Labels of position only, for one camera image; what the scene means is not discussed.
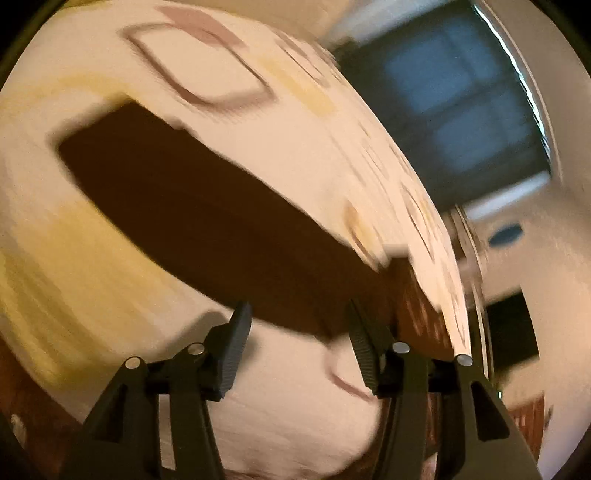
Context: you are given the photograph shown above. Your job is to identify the blue round thing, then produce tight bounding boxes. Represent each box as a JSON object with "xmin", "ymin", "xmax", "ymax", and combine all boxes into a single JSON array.
[{"xmin": 488, "ymin": 223, "xmax": 525, "ymax": 248}]

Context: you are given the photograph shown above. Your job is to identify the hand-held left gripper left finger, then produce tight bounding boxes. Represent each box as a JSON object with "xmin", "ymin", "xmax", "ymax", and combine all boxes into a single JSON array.
[{"xmin": 59, "ymin": 301, "xmax": 253, "ymax": 480}]

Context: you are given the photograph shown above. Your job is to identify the white patterned bed sheet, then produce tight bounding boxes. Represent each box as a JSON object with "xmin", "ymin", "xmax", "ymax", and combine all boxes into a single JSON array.
[{"xmin": 0, "ymin": 0, "xmax": 472, "ymax": 480}]

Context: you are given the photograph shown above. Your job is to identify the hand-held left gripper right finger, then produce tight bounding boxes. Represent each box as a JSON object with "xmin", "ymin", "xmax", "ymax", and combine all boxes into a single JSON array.
[{"xmin": 347, "ymin": 298, "xmax": 543, "ymax": 480}]

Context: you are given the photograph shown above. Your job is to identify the dark box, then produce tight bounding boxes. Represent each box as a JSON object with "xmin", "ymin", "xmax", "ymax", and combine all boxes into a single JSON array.
[{"xmin": 485, "ymin": 295, "xmax": 541, "ymax": 371}]

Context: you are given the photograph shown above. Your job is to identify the brown small garment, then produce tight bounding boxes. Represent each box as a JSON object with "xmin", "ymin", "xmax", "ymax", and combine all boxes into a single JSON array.
[{"xmin": 56, "ymin": 100, "xmax": 458, "ymax": 363}]

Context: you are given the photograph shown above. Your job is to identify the dark window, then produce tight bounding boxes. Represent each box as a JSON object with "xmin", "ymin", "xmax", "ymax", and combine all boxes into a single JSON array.
[{"xmin": 332, "ymin": 4, "xmax": 553, "ymax": 209}]

